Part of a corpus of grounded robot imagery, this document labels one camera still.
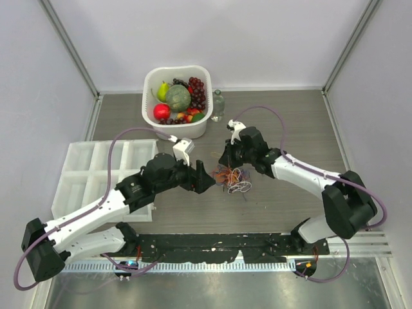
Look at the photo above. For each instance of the clear plastic bottle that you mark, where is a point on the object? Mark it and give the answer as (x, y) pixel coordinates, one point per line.
(218, 106)

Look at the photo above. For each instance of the dark grape bunch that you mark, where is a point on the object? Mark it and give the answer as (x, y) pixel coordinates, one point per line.
(180, 82)

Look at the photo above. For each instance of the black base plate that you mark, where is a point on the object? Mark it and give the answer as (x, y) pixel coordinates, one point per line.
(220, 248)

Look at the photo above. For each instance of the aluminium rail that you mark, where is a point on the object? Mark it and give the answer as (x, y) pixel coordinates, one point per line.
(372, 244)

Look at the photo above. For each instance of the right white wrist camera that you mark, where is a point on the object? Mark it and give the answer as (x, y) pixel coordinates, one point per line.
(235, 127)

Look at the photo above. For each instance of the green melon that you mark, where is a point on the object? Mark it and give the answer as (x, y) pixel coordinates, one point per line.
(178, 98)

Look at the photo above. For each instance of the white fruit basket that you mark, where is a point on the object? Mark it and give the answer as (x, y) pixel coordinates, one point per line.
(153, 81)

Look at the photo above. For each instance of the green pear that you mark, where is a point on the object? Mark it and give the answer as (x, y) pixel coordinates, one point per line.
(162, 92)

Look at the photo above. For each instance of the slotted cable duct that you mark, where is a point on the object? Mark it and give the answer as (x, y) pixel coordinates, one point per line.
(103, 266)

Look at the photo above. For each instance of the red grape bunch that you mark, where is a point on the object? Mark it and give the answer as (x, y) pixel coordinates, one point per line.
(198, 94)

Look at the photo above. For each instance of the white compartment tray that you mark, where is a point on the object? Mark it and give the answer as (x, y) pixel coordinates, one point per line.
(84, 174)

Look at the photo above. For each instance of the dark cherries front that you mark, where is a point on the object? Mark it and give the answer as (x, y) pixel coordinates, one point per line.
(172, 121)

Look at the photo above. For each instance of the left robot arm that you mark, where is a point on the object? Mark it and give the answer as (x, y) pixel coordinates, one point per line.
(49, 247)

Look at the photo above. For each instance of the peach fruit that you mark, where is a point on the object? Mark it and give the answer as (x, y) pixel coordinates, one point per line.
(187, 115)

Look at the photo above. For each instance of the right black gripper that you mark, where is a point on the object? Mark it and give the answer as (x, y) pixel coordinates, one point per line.
(227, 158)

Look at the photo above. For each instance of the red apple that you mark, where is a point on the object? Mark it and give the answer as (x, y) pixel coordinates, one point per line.
(161, 112)

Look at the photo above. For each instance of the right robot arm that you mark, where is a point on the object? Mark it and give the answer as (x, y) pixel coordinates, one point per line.
(347, 206)

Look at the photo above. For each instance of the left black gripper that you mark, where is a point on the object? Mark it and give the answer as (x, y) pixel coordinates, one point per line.
(197, 179)

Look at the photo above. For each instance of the green lime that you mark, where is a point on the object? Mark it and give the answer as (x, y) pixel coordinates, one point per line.
(197, 117)

